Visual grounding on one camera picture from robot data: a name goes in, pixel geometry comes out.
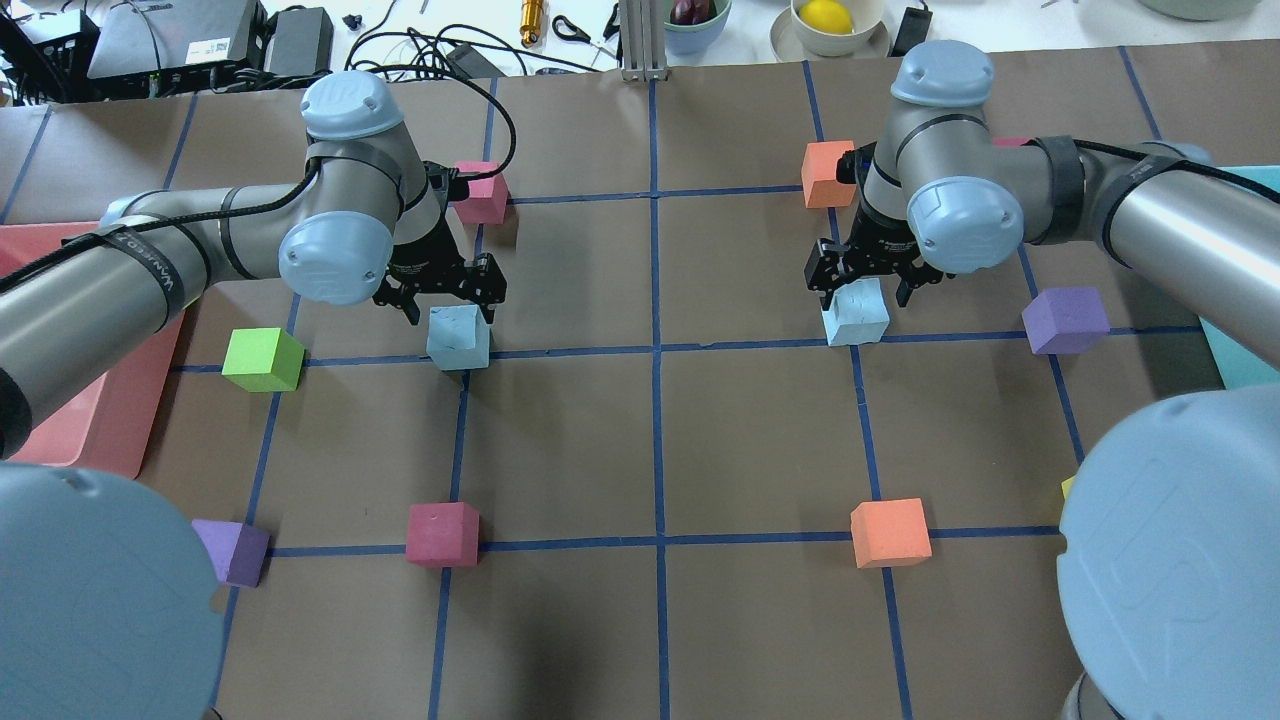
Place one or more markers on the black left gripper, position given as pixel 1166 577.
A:
pixel 420 259

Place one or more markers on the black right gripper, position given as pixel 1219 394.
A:
pixel 880 243

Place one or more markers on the light blue block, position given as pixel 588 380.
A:
pixel 857 314
pixel 458 338

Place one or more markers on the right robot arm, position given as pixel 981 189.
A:
pixel 1168 575

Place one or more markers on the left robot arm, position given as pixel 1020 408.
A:
pixel 107 588

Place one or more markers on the orange block far right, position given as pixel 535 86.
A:
pixel 821 187

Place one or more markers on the orange block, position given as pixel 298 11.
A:
pixel 890 534
pixel 821 187

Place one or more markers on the pink block far left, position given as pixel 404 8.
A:
pixel 486 202

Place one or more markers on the green block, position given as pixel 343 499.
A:
pixel 263 360

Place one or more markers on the purple block right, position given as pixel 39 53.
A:
pixel 1065 320

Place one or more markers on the purple block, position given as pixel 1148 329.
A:
pixel 1065 320
pixel 236 550

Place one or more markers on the magenta block near left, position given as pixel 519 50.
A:
pixel 443 535

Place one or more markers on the bowl with lemon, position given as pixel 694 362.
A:
pixel 814 30

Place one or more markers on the orange block near right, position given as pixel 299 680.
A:
pixel 890 534

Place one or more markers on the black power adapter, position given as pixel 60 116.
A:
pixel 300 40

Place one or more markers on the black scissors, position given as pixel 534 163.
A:
pixel 567 31

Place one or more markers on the brass cylinder tool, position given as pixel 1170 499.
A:
pixel 531 26

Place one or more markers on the blue bowl with fruit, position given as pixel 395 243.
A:
pixel 691 27

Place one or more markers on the purple block near left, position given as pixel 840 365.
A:
pixel 236 550

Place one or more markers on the pink plastic bin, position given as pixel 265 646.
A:
pixel 110 410

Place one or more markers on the black computer box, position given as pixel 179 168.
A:
pixel 177 39

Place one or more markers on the cyan plastic bin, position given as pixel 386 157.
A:
pixel 1238 367

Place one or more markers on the aluminium frame post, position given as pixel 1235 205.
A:
pixel 643 41

